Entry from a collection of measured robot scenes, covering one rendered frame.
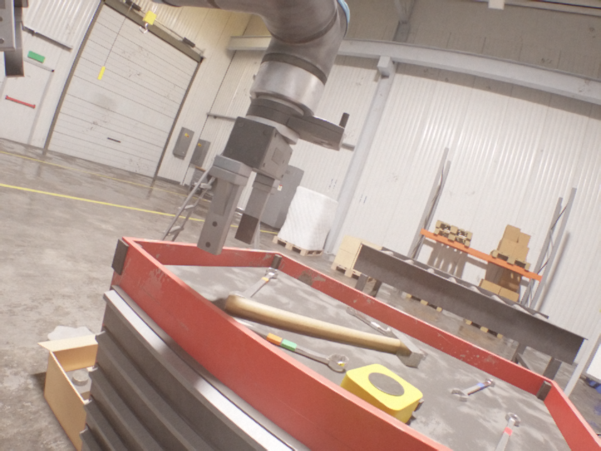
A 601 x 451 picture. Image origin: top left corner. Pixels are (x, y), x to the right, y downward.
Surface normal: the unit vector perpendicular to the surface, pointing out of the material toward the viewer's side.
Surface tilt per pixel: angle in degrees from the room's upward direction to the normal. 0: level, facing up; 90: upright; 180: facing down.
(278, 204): 90
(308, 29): 143
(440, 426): 0
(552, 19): 90
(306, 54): 90
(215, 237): 90
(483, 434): 0
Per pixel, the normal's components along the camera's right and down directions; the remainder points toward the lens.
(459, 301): -0.47, -0.10
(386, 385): 0.35, -0.93
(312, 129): -0.18, 0.02
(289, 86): 0.06, 0.11
